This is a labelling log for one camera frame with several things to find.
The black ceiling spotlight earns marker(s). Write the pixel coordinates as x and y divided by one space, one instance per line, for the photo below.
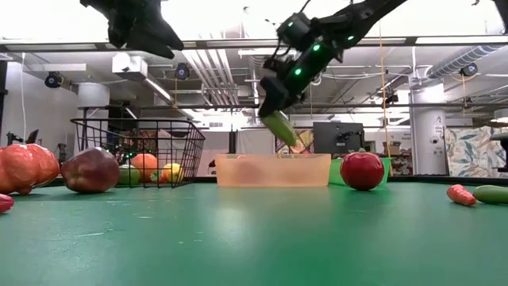
53 79
182 71
469 69

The round orange fruit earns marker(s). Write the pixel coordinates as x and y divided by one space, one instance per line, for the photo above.
145 165

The dark red apple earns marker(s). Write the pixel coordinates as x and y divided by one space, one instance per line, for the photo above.
90 171

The cardboard box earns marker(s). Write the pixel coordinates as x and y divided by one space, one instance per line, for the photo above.
393 149

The yellow lemon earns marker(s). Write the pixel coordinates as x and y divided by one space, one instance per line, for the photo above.
173 172

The black monitor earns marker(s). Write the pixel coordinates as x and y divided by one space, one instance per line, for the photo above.
32 137

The white room column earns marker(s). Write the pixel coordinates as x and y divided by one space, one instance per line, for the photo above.
426 135

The colourful patterned cloth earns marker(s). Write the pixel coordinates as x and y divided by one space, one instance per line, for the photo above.
303 139

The translucent orange plastic bin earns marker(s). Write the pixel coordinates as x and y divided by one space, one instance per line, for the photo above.
285 171

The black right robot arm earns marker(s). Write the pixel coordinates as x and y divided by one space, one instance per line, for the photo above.
357 20

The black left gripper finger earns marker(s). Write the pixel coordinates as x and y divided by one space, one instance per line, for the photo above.
155 47
160 33

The long light green squash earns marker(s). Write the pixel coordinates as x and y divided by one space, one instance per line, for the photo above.
281 128

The lumpy red-orange pepper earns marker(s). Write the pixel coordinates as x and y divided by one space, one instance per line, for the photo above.
24 167

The green chili pepper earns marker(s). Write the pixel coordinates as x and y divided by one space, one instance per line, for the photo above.
492 194

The green plastic basket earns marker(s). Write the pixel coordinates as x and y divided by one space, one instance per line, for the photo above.
335 172

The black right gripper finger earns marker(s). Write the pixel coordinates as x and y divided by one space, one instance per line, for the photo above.
295 100
273 95

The white ceiling air unit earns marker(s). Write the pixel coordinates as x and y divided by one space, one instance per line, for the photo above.
129 65

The white cylinder column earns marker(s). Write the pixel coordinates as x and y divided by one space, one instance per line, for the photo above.
93 97

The large red tomato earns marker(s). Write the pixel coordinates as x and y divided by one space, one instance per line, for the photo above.
362 171

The green lime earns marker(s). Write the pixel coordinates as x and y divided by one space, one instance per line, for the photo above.
129 175

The green table mat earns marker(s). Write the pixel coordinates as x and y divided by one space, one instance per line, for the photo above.
254 238

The ribbed ceiling duct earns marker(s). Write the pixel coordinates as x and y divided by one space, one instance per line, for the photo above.
460 59

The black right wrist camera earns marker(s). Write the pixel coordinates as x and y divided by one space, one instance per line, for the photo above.
293 28

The leaf pattern wall hanging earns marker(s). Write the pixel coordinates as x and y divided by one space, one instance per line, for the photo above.
472 151

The black equipment cabinet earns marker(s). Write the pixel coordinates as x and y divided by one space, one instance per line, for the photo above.
337 137

